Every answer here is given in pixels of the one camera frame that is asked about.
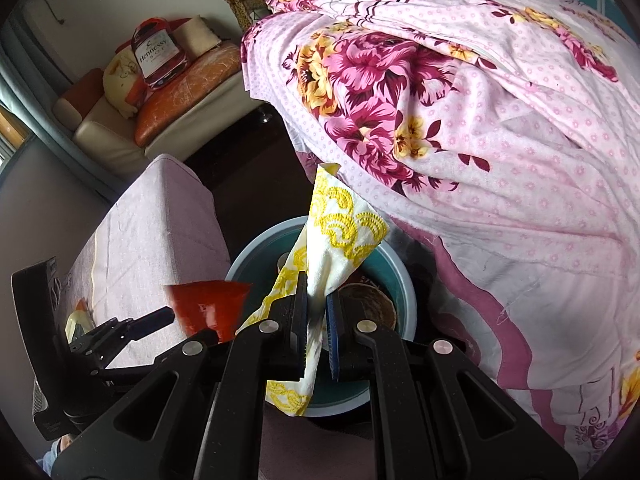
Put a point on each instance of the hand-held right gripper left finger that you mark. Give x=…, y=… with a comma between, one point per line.
x=301, y=320

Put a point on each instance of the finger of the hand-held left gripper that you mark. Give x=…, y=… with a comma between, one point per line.
x=145, y=320

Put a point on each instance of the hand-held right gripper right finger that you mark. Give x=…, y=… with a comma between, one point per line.
x=334, y=340

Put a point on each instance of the red-orange foil wrapper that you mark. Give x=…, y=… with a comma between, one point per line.
x=210, y=305

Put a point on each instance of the teal plastic bin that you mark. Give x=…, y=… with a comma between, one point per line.
x=395, y=270

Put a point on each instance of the white yellow patterned cloth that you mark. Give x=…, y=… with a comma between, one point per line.
x=340, y=230

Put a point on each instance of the orange and cream snack wrapper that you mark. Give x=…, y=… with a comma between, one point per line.
x=80, y=325

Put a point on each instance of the cream leather sofa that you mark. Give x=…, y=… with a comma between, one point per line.
x=105, y=135

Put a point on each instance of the pink floral blanket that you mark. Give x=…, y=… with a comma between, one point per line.
x=500, y=185

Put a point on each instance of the orange seat cushion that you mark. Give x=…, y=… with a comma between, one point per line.
x=185, y=95

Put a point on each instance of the cream plush pillow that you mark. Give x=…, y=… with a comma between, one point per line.
x=120, y=85

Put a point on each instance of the grey-blue curtain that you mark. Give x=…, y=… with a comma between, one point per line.
x=30, y=90

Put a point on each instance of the red bottle-shaped pillow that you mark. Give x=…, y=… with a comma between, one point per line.
x=155, y=55

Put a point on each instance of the beige throw pillow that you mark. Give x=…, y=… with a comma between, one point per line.
x=197, y=35

